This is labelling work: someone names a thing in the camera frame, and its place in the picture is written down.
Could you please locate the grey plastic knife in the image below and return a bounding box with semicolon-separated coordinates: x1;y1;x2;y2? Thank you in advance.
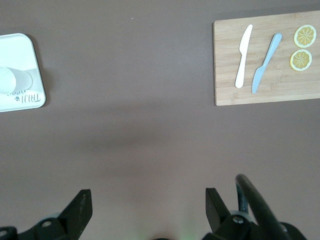
251;32;283;95

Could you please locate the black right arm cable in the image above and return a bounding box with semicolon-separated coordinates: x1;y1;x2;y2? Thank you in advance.
235;174;292;240

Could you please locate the bamboo cutting board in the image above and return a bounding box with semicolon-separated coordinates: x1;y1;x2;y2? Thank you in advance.
212;10;320;107

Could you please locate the white plastic knife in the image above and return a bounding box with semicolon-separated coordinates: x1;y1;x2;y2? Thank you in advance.
234;24;254;89

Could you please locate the yellow lemon slice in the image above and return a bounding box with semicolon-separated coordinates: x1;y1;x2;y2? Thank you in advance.
289;48;313;72
293;24;317;49

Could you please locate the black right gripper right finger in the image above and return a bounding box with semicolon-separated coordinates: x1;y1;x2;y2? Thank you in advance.
204;187;258;240

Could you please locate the white IKEA cup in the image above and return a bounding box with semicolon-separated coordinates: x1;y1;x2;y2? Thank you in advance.
0;66;34;95

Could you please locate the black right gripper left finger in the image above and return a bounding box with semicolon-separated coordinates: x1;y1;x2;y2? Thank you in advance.
17;189;94;240

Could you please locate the cream bear print tray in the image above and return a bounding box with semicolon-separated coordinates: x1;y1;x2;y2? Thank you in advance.
0;33;47;113

